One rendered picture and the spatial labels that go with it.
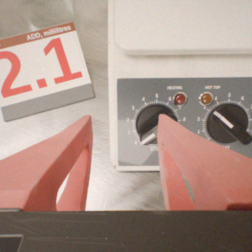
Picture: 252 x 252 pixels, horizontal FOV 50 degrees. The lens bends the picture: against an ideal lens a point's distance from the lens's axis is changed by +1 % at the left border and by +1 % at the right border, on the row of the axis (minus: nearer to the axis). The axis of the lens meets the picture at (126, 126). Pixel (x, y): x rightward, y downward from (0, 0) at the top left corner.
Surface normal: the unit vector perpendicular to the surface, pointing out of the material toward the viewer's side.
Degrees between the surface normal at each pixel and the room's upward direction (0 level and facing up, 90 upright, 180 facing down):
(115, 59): 0
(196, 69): 0
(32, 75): 40
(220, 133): 30
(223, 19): 0
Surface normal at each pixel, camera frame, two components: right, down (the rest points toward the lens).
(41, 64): 0.19, 0.43
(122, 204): 0.01, -0.22
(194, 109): 0.01, 0.29
